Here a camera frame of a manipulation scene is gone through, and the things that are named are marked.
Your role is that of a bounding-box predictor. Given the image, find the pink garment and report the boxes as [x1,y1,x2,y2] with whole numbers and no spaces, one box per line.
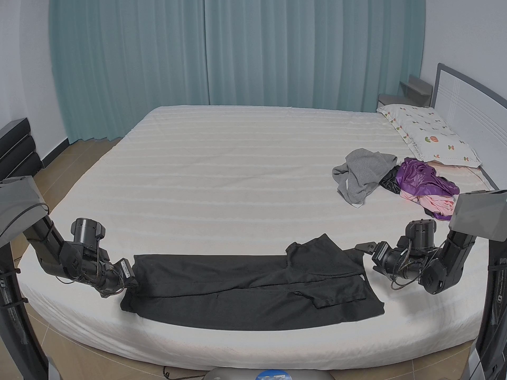
[400,190,454,217]

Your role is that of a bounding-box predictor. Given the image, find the black shiny garment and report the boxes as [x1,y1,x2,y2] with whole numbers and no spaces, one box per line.
[379,165,402,195]

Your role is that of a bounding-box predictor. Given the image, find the black chest of drawers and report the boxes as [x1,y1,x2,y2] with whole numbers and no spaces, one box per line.
[0,118,45,183]

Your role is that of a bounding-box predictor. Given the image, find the bed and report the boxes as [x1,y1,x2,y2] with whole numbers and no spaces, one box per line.
[18,63,507,371]

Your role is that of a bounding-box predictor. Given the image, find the white printed pillow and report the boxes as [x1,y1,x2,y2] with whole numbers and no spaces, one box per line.
[376,104,483,169]

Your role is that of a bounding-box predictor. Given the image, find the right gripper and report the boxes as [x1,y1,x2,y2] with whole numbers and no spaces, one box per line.
[354,242,409,281]

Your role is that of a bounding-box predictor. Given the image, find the purple satin garment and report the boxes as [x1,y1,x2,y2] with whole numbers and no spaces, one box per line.
[396,159,461,221]

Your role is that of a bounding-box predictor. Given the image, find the blue-green curtain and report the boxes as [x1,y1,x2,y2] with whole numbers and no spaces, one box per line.
[49,0,210,143]
[204,0,426,113]

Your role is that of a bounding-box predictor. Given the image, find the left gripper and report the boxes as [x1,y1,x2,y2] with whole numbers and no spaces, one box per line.
[106,258,137,292]

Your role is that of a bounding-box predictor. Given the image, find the grey garment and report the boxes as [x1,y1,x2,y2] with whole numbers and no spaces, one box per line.
[332,148,398,209]

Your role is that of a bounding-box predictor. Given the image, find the grey bedside table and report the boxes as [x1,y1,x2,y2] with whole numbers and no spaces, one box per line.
[377,74,433,112]

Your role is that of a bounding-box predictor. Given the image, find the black T-shirt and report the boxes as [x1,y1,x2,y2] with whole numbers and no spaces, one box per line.
[120,233,386,331]

